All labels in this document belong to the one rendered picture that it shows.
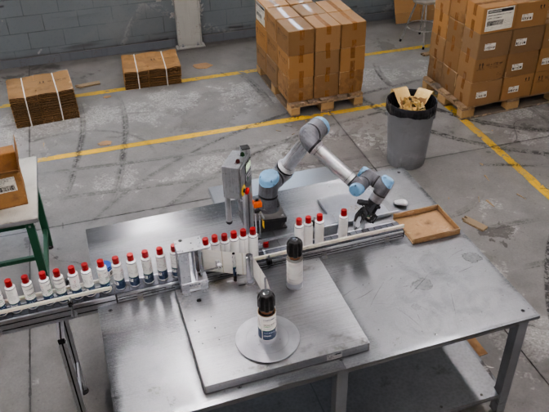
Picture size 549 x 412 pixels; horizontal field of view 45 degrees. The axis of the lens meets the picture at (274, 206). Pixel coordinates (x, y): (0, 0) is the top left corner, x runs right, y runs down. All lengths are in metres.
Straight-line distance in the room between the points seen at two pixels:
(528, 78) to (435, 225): 3.50
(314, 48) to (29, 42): 3.59
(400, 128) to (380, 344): 2.95
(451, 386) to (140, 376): 1.76
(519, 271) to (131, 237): 2.79
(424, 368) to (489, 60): 3.68
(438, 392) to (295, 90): 3.82
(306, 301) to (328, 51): 3.85
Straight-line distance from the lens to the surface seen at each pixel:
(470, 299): 3.63
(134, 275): 3.55
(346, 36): 6.87
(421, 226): 4.06
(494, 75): 7.03
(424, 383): 4.00
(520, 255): 5.36
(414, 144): 6.00
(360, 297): 3.55
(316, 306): 3.41
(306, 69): 6.83
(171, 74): 7.75
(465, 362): 4.16
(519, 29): 6.98
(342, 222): 3.73
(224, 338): 3.27
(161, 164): 6.28
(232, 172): 3.35
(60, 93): 7.21
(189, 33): 8.76
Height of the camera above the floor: 3.24
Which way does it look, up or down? 35 degrees down
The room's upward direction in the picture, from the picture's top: 1 degrees counter-clockwise
